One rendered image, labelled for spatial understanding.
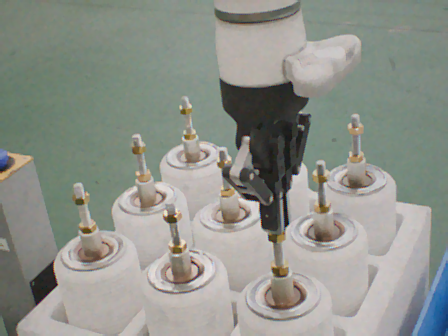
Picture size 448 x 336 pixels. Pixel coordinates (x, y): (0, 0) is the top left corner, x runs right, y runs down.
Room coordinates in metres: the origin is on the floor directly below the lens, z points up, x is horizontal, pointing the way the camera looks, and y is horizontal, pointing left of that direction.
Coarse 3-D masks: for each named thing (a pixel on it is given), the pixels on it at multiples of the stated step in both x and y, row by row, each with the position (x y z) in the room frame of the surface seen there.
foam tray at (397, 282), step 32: (416, 224) 0.77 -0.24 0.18; (384, 256) 0.71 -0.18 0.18; (416, 256) 0.74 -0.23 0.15; (384, 288) 0.65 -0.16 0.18; (416, 288) 0.74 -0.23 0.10; (32, 320) 0.67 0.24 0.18; (64, 320) 0.70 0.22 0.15; (352, 320) 0.60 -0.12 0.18; (384, 320) 0.61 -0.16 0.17; (416, 320) 0.74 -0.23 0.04
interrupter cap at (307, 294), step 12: (264, 276) 0.60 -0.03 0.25; (300, 276) 0.60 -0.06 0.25; (252, 288) 0.59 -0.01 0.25; (264, 288) 0.58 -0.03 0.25; (300, 288) 0.58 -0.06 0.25; (312, 288) 0.57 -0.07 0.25; (252, 300) 0.57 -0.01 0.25; (264, 300) 0.57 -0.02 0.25; (300, 300) 0.56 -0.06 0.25; (312, 300) 0.56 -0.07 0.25; (264, 312) 0.55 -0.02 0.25; (276, 312) 0.54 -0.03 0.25; (288, 312) 0.54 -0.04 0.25; (300, 312) 0.54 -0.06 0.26
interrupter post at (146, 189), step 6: (150, 180) 0.79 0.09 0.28; (138, 186) 0.79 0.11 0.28; (144, 186) 0.78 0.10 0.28; (150, 186) 0.79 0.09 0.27; (138, 192) 0.79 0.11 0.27; (144, 192) 0.78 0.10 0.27; (150, 192) 0.78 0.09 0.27; (144, 198) 0.78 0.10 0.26; (150, 198) 0.78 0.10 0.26; (156, 198) 0.79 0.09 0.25
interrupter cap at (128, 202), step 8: (160, 184) 0.82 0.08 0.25; (168, 184) 0.82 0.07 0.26; (128, 192) 0.81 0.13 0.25; (136, 192) 0.81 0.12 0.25; (160, 192) 0.80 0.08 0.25; (168, 192) 0.80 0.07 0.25; (176, 192) 0.80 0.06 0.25; (120, 200) 0.79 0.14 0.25; (128, 200) 0.79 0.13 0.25; (136, 200) 0.79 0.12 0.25; (160, 200) 0.79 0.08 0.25; (120, 208) 0.78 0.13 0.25; (128, 208) 0.77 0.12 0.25; (136, 208) 0.77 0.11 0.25; (144, 208) 0.77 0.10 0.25; (152, 208) 0.77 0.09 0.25; (160, 208) 0.76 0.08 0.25
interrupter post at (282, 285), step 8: (288, 272) 0.57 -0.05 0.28; (272, 280) 0.57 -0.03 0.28; (280, 280) 0.56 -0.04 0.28; (288, 280) 0.56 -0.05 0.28; (272, 288) 0.57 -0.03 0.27; (280, 288) 0.56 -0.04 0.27; (288, 288) 0.56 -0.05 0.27; (272, 296) 0.57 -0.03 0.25; (280, 296) 0.56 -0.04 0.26; (288, 296) 0.56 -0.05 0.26
